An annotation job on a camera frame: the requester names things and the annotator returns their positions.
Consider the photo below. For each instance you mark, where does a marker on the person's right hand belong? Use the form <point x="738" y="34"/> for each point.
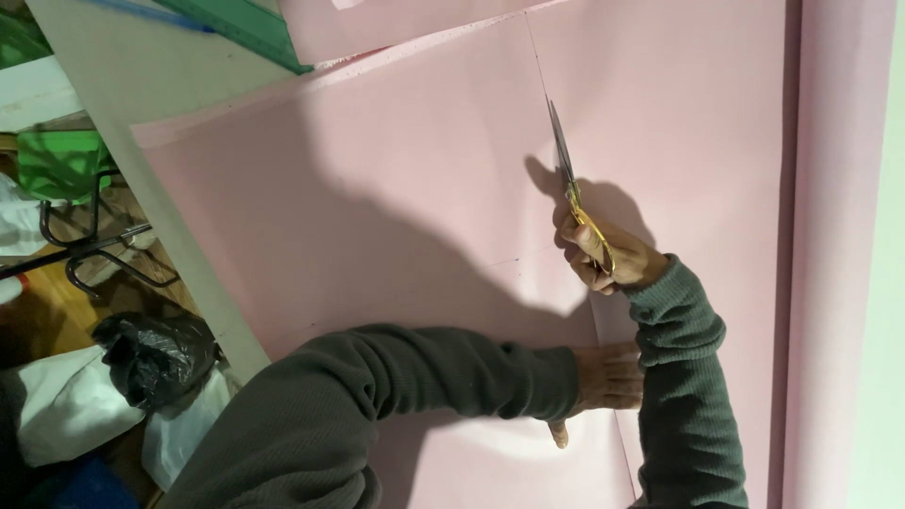
<point x="629" y="258"/>

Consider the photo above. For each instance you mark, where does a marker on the person's left hand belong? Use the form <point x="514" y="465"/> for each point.
<point x="601" y="382"/>

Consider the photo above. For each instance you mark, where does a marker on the large pink sheet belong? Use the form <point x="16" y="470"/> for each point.
<point x="396" y="212"/>

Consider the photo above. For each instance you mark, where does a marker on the pink sheet roll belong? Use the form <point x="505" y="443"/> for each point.
<point x="838" y="247"/>

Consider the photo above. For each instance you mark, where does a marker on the small pink sheet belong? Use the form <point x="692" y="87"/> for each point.
<point x="396" y="25"/>

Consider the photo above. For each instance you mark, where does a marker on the white plastic bag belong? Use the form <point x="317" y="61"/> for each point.
<point x="180" y="431"/>

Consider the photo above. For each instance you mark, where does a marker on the black plastic bag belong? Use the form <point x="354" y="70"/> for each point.
<point x="155" y="360"/>

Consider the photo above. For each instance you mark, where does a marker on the green plastic ruler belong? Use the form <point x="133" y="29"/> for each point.
<point x="244" y="28"/>

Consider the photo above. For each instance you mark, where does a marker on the blue object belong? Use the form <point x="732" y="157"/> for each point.
<point x="92" y="488"/>

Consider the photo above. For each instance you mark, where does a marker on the white cloth bag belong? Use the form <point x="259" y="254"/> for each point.
<point x="71" y="410"/>

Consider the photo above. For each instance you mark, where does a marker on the blue strip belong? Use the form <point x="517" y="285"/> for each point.
<point x="152" y="15"/>

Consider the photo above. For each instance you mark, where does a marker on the green cloth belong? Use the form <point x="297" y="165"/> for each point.
<point x="60" y="162"/>

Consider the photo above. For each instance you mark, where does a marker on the white cloth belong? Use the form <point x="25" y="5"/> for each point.
<point x="18" y="219"/>

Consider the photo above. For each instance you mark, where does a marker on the white board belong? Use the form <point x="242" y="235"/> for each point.
<point x="35" y="92"/>

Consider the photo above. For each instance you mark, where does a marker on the green plastic item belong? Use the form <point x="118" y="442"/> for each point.
<point x="21" y="39"/>

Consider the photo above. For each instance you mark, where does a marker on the black metal frame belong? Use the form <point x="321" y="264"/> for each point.
<point x="92" y="244"/>

